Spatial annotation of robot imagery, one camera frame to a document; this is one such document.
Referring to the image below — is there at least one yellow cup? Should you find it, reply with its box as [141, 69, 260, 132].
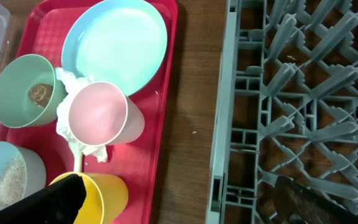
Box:
[48, 172, 129, 224]

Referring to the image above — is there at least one light blue bowl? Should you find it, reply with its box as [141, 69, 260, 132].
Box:
[0, 141, 46, 210]

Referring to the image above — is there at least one green bowl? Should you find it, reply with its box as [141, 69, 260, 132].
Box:
[0, 54, 67, 128]

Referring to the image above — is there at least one white napkin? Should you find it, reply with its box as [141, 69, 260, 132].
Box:
[55, 67, 108, 162]

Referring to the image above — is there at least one pink cup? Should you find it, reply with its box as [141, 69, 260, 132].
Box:
[68, 82, 145, 146]

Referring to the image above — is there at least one white rice pile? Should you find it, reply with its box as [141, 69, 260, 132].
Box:
[0, 156, 26, 210]

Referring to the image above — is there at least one red serving tray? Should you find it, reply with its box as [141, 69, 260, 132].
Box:
[0, 0, 178, 223]

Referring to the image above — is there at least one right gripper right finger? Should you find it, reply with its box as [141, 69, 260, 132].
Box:
[273, 176, 358, 224]

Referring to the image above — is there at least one white plastic spoon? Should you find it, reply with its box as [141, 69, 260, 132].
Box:
[68, 142, 83, 172]

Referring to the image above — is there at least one light blue plate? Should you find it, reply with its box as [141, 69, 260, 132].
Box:
[61, 0, 168, 96]

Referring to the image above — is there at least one brown food scrap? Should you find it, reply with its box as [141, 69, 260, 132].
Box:
[28, 83, 53, 109]

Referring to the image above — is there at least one grey dishwasher rack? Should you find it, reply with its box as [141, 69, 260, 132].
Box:
[206, 0, 358, 223]

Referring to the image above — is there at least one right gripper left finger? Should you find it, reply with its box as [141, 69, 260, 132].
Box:
[0, 174, 86, 224]

